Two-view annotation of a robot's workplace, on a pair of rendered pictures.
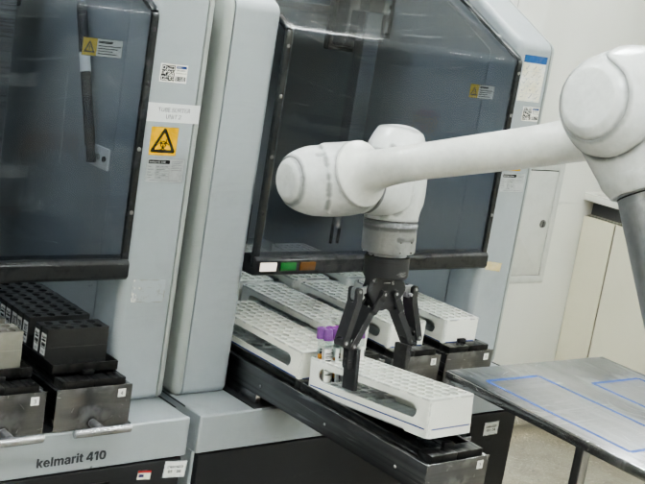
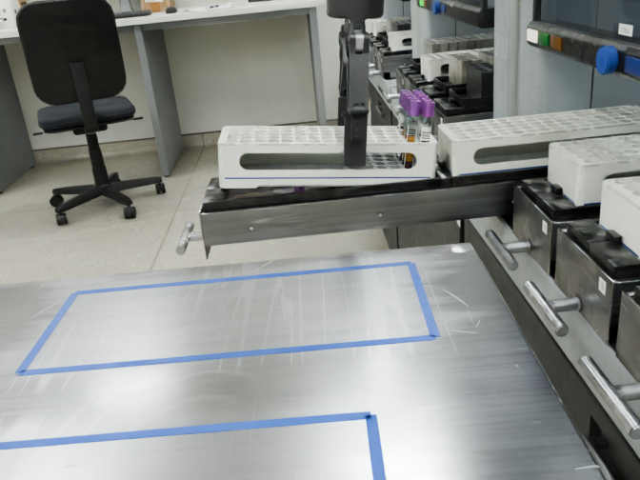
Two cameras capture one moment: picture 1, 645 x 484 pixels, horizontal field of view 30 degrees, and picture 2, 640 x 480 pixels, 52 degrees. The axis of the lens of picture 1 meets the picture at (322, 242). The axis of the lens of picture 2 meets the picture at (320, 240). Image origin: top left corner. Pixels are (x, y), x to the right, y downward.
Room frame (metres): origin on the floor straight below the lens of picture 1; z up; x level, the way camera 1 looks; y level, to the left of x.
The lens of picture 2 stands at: (2.46, -0.85, 1.11)
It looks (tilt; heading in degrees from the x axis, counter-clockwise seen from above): 23 degrees down; 130
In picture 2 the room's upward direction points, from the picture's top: 6 degrees counter-clockwise
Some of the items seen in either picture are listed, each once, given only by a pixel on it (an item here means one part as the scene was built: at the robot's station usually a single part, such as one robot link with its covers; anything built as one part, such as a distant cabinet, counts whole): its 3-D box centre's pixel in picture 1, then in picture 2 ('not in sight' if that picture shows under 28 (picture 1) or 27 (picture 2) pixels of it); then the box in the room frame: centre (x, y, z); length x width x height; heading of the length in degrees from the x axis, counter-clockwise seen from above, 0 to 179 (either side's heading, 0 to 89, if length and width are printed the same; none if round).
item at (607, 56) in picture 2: not in sight; (607, 60); (2.26, -0.10, 0.98); 0.03 x 0.01 x 0.03; 130
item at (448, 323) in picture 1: (412, 311); not in sight; (2.52, -0.22, 0.83); 0.30 x 0.10 x 0.06; 40
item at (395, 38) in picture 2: not in sight; (436, 39); (1.40, 1.09, 0.83); 0.30 x 0.10 x 0.06; 40
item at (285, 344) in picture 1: (273, 340); (547, 143); (2.14, 0.06, 0.83); 0.30 x 0.10 x 0.06; 40
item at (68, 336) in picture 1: (74, 344); (478, 83); (1.89, 0.37, 0.85); 0.12 x 0.02 x 0.06; 131
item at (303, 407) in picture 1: (328, 402); (424, 191); (2.00, -0.05, 0.78); 0.73 x 0.14 x 0.09; 40
